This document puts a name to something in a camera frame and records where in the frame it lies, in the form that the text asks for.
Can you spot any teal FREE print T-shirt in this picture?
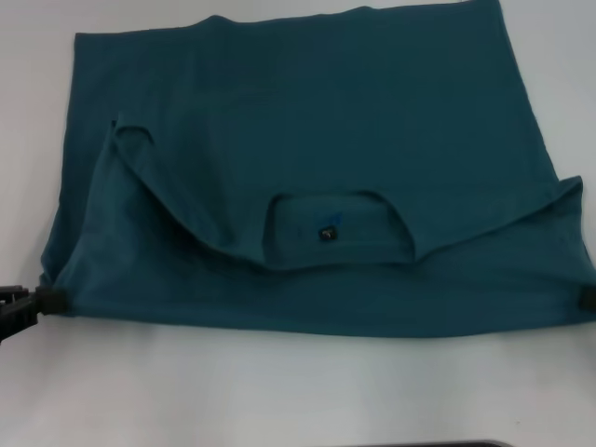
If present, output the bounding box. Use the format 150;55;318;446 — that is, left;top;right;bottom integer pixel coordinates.
38;0;596;337

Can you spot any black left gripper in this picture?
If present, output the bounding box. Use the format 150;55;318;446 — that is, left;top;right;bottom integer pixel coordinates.
0;282;72;346

